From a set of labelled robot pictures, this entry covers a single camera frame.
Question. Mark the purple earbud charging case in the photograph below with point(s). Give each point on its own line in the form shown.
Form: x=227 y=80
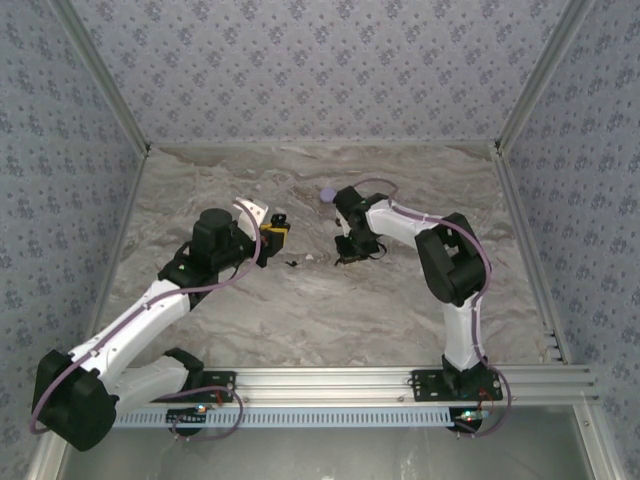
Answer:
x=328 y=194

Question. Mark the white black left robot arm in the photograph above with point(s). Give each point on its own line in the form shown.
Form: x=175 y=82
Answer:
x=135 y=325

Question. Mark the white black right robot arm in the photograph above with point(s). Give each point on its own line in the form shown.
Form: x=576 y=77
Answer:
x=395 y=222

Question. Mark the black controller board with light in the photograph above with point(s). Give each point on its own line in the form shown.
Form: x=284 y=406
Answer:
x=470 y=416
x=187 y=419

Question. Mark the grey metal panel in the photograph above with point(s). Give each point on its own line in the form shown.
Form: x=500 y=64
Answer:
x=320 y=455

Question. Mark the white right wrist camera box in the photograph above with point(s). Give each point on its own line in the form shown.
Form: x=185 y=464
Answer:
x=340 y=221

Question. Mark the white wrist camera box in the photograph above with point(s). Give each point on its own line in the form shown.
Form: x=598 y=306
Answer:
x=250 y=210
x=340 y=221

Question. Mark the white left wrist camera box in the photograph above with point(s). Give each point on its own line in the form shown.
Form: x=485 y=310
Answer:
x=250 y=210

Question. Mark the aluminium mounting rail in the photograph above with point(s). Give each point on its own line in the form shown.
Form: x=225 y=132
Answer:
x=320 y=382

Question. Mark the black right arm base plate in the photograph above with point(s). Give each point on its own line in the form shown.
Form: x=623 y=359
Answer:
x=425 y=387

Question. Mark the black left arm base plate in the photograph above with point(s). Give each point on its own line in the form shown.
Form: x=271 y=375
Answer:
x=165 y=395

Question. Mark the aluminium table side rail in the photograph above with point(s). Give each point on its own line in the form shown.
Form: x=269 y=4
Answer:
x=521 y=225

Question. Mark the aluminium frame post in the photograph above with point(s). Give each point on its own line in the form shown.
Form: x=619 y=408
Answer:
x=100 y=75
x=545 y=75

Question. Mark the aluminium lower frame bar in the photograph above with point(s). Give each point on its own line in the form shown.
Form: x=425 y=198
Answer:
x=597 y=465
x=47 y=465

